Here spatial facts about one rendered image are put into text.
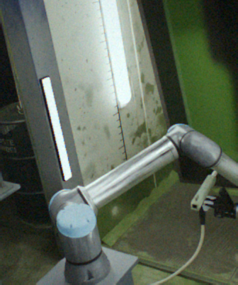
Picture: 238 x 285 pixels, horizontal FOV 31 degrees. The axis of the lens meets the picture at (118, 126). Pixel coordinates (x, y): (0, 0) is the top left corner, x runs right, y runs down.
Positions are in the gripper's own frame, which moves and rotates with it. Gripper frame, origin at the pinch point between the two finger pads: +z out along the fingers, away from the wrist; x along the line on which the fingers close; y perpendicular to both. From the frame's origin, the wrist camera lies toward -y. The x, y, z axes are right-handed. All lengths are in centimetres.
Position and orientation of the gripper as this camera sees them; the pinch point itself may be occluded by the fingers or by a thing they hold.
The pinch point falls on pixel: (200, 198)
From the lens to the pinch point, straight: 243.9
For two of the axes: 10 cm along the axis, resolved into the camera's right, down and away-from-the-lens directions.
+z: -8.9, -1.2, 4.4
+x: 4.5, -4.2, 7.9
